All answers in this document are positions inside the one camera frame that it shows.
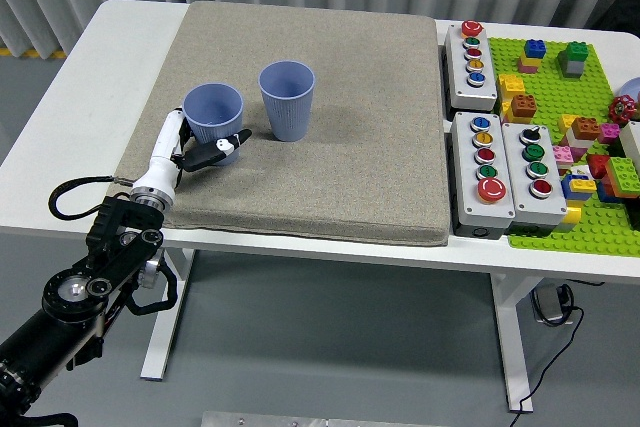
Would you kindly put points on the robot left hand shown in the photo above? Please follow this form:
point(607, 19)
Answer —
point(160, 167)

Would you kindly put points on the blue ribbed plastic cup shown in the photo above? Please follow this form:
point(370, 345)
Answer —
point(287, 117)
point(212, 117)

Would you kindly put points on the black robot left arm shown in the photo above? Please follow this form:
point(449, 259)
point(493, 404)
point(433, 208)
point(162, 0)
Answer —
point(50, 337)

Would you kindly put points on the grey-brown cushion mat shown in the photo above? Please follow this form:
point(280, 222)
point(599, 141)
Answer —
point(325, 172)

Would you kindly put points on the yellow black floor tape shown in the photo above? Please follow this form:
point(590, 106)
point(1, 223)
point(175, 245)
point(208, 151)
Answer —
point(35, 53)

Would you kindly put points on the white table leg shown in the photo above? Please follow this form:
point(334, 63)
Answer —
point(162, 337)
point(515, 337)

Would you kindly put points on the grey five-button control box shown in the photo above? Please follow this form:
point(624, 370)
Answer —
point(467, 187)
point(462, 82)

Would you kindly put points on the grey four-button control box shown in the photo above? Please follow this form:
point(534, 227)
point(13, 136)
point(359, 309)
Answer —
point(515, 172)

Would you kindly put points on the orange toy brick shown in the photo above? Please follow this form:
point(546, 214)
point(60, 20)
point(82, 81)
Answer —
point(523, 106)

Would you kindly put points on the blue yellow pink brick stack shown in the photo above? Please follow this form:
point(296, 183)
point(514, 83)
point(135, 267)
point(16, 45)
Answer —
point(531, 54)

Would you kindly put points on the green studded baseplate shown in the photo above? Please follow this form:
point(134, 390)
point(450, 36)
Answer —
point(550, 92)

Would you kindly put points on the grey power adapter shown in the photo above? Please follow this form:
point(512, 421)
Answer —
point(547, 303)

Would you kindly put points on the yellow grey brick stack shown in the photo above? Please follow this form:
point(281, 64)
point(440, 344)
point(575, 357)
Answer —
point(570, 217)

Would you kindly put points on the orange white yellow brick stack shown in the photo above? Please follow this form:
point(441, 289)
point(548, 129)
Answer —
point(582, 129)

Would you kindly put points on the green grey brick stack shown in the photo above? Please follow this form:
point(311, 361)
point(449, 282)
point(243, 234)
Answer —
point(575, 59)

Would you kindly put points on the red toy brick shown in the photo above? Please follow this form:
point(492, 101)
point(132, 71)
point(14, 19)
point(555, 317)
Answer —
point(597, 166)

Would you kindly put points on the small pink toy brick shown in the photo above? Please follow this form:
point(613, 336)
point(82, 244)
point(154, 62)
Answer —
point(609, 133)

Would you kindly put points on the large green toy brick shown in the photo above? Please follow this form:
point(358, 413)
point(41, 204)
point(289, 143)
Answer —
point(624, 176)

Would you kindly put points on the red valve wheel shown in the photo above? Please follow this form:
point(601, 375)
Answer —
point(621, 109)

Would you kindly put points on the white box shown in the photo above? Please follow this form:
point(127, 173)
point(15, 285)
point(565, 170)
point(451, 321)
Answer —
point(632, 144)

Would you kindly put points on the pale purple bowl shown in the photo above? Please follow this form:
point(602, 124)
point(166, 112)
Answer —
point(632, 88)

